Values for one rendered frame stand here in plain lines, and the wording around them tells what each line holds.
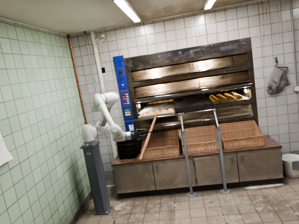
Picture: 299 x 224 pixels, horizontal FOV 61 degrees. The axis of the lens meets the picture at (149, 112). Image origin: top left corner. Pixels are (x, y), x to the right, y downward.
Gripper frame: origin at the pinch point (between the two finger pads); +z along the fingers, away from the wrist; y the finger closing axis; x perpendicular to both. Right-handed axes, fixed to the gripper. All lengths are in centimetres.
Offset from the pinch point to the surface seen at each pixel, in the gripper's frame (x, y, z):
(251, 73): -136, -39, 149
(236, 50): -137, -76, 131
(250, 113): -134, 22, 143
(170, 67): -139, -66, 29
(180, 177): -82, 93, 25
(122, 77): -134, -61, -48
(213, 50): -138, -82, 97
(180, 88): -135, -31, 42
